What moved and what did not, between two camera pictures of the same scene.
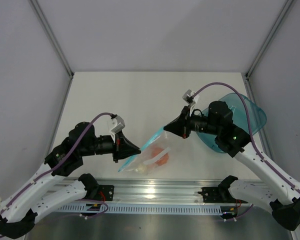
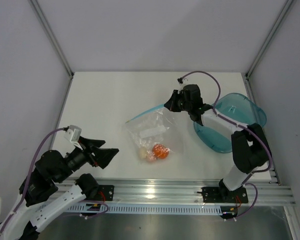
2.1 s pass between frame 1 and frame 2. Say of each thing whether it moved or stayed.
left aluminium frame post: stayed
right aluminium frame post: stayed
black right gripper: moved
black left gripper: moved
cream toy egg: moved
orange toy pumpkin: stayed
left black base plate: stayed
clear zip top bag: moved
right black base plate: stayed
